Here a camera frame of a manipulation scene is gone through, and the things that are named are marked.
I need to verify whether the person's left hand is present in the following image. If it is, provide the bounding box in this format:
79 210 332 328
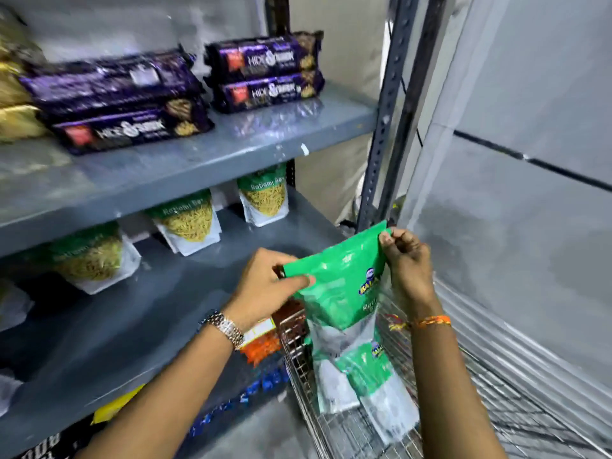
223 248 317 331

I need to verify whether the person's right hand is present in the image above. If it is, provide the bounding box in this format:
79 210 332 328
379 228 444 322

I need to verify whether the person's right forearm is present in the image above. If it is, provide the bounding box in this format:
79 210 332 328
409 305 508 459

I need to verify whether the person's left forearm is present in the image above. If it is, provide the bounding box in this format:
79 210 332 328
76 308 247 459

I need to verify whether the dark red snack packet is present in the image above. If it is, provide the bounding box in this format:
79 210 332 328
272 299 308 350

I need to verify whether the orange snack packet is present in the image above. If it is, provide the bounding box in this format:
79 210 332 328
238 318 284 368

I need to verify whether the silver metal wristwatch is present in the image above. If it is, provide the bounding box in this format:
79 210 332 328
200 310 246 351

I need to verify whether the green and white snack pouch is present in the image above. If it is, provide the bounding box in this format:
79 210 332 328
237 163 290 228
47 222 142 296
313 330 421 446
145 188 222 257

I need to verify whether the row of blue packets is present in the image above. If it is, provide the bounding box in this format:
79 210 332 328
189 366 290 438

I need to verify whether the grey metal shelf rack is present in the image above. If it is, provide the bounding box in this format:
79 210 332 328
0 0 422 459

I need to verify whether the purple biscuit pack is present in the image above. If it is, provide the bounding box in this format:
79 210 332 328
209 70 326 114
204 30 325 84
21 47 205 116
47 97 215 156

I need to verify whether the yellow packet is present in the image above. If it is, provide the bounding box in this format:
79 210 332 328
91 384 146 426

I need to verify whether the black packet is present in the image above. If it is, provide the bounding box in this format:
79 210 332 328
17 418 103 459

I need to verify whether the gold snack packet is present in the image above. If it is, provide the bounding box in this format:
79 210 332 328
0 8 47 67
0 62 35 109
0 104 51 143

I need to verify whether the orange thread bracelet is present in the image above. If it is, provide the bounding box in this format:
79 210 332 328
388 314 452 332

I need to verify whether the black wall cable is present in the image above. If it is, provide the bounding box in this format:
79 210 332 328
453 130 612 193

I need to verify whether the silver wire cart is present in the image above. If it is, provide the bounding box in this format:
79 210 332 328
276 277 612 459

